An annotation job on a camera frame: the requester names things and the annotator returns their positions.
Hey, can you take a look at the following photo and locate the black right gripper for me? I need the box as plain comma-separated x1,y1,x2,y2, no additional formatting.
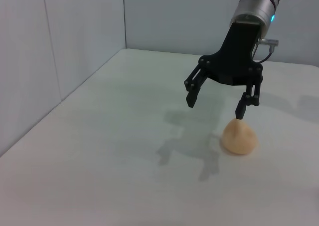
183,22,264,120

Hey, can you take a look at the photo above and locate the beige steamed bun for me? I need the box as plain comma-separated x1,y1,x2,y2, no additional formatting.
221,118,258,157

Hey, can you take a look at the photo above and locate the grey right wrist cable connector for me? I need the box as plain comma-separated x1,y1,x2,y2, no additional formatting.
253,37,280,63

